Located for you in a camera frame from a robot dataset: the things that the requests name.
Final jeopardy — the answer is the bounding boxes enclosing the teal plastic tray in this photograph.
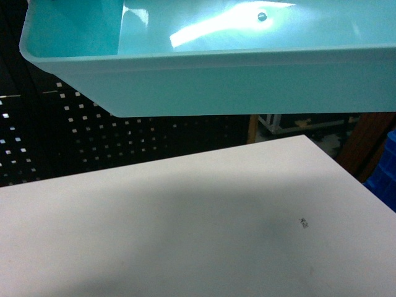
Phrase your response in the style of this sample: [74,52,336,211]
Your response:
[19,1,395,117]

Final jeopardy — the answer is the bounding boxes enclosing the black flight case aluminium edges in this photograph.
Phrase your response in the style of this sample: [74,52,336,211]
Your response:
[258,113,360,140]

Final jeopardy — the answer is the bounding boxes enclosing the black perforated metal panel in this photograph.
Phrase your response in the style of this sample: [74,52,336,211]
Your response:
[1,1,251,186]

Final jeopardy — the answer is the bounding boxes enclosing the blue ribbed crate left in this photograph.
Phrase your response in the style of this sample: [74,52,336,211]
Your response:
[363,130,396,212]

